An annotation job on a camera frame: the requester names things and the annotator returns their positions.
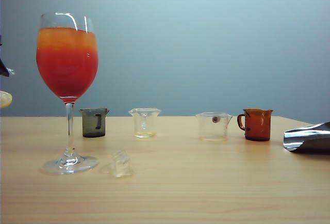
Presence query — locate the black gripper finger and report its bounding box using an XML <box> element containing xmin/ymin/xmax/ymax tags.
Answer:
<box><xmin>0</xmin><ymin>59</ymin><xmax>10</xmax><ymax>78</ymax></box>

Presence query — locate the yellow lemon slice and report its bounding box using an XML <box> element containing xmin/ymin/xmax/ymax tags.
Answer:
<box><xmin>0</xmin><ymin>90</ymin><xmax>13</xmax><ymax>109</ymax></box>

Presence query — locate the smoky grey glass measuring cup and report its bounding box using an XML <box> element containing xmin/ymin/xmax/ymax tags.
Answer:
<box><xmin>79</xmin><ymin>107</ymin><xmax>110</xmax><ymax>138</ymax></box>

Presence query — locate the clear glass cup yellow residue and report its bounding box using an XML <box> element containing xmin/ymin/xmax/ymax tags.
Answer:
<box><xmin>128</xmin><ymin>108</ymin><xmax>162</xmax><ymax>139</ymax></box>

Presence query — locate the clear glass cup with sticker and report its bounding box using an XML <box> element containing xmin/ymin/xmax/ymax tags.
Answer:
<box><xmin>195</xmin><ymin>112</ymin><xmax>233</xmax><ymax>142</ymax></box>

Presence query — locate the wine glass with red drink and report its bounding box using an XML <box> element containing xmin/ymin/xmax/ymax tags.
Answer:
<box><xmin>36</xmin><ymin>12</ymin><xmax>100</xmax><ymax>176</ymax></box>

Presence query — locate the melting clear ice cube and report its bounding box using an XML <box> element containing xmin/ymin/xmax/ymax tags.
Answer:
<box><xmin>101</xmin><ymin>149</ymin><xmax>136</xmax><ymax>179</ymax></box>

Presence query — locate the amber glass cup with handle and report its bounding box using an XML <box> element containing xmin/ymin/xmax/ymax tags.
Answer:
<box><xmin>237</xmin><ymin>108</ymin><xmax>274</xmax><ymax>142</ymax></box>

